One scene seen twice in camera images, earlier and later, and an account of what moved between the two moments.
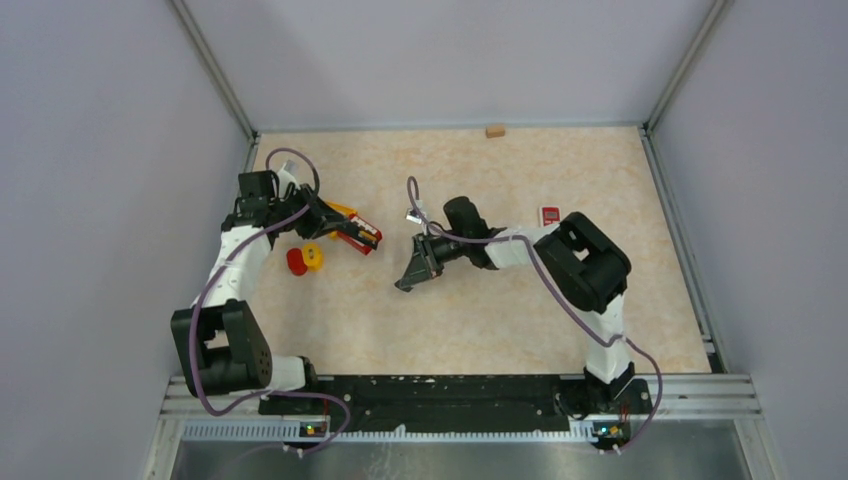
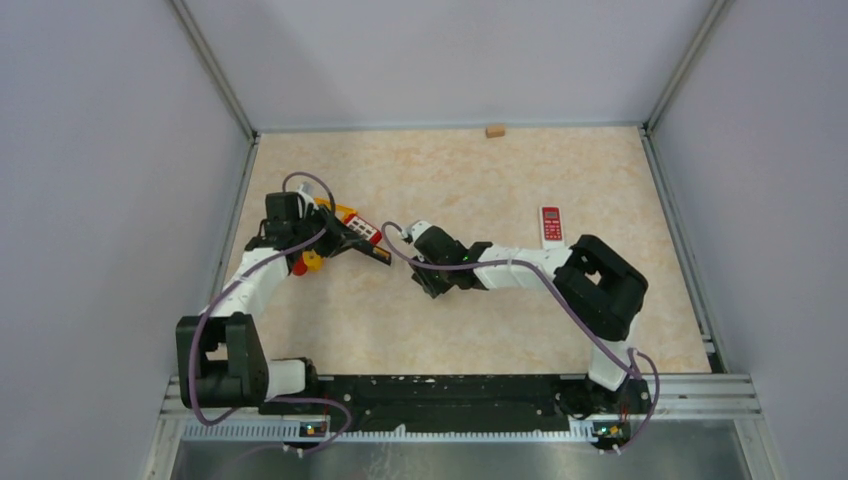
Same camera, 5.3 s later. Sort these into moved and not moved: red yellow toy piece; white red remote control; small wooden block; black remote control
Moved: black remote control
Not moved: small wooden block; red yellow toy piece; white red remote control
